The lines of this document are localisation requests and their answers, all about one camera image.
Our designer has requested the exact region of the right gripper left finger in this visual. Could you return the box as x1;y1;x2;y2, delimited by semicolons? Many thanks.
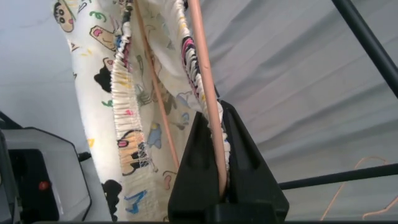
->
167;111;223;224

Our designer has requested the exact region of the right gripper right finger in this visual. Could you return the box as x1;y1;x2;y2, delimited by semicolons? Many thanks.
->
220;100;290;224

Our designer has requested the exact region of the cream printed garment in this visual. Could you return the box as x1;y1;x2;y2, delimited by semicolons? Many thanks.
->
52;0;233;222

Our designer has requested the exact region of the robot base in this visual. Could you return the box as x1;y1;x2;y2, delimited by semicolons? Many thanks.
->
0;110;93;224

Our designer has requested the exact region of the black clothes rack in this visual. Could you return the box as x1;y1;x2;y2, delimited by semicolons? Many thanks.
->
278;0;398;191

